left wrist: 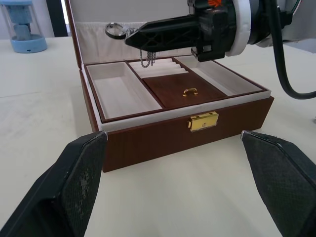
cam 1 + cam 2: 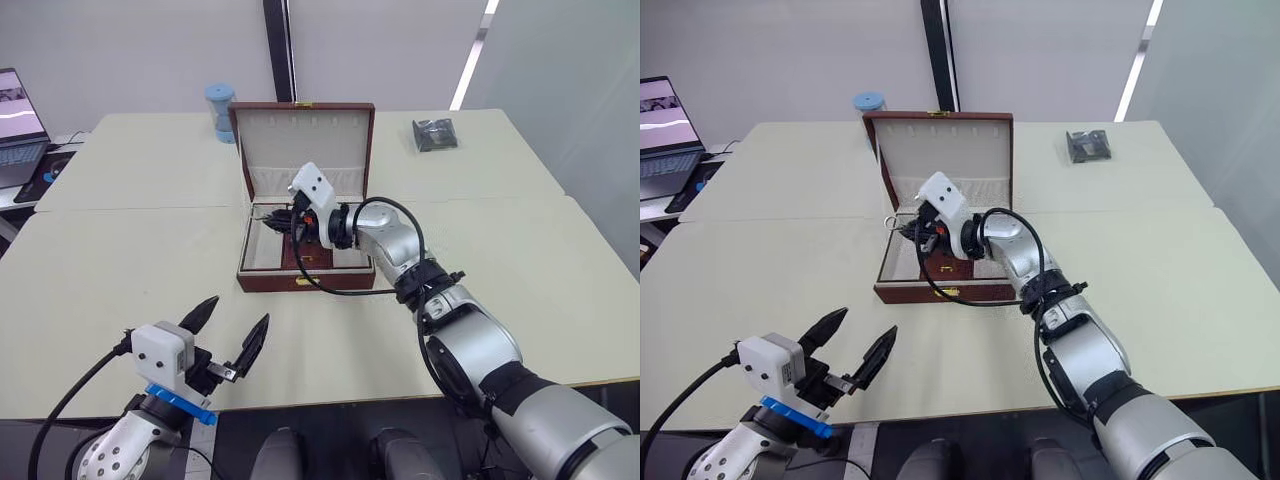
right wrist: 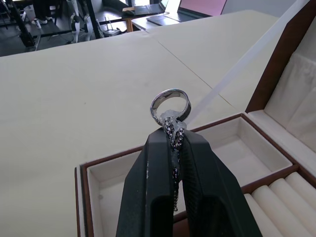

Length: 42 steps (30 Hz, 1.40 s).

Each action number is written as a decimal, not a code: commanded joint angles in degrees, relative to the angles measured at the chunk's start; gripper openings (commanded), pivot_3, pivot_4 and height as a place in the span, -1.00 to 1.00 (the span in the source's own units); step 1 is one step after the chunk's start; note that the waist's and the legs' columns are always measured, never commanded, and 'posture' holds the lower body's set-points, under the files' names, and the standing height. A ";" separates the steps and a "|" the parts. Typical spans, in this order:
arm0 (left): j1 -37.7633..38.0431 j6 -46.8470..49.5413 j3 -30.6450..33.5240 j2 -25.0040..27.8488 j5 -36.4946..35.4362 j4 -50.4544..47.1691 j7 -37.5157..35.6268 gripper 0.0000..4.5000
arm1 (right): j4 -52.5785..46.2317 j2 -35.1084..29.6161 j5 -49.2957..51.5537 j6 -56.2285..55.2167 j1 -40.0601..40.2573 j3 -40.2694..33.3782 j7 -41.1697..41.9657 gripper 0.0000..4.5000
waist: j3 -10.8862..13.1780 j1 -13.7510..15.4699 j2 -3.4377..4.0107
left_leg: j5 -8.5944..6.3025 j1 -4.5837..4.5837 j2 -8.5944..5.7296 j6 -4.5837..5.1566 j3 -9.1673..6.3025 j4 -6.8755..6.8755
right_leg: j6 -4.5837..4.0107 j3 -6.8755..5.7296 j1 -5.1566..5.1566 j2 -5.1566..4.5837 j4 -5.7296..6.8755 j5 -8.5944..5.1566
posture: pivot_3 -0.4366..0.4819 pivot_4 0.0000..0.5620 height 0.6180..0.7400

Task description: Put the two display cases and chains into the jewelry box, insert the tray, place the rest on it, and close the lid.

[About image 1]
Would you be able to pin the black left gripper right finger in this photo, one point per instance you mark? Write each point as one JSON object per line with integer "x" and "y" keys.
{"x": 279, "y": 182}

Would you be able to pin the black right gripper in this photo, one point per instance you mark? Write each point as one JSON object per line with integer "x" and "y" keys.
{"x": 214, "y": 29}

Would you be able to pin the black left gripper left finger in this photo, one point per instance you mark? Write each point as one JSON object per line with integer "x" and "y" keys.
{"x": 74, "y": 187}

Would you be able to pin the white-lined compartment tray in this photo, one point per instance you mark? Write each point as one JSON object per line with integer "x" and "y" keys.
{"x": 118, "y": 91}

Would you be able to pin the brown jewelry box with lid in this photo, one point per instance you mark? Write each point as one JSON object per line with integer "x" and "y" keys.
{"x": 158, "y": 145}

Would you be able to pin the blue-based clear display case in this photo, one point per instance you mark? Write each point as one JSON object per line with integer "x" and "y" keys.
{"x": 24, "y": 37}

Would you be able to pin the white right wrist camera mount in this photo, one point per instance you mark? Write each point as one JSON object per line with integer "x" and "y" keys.
{"x": 240, "y": 27}

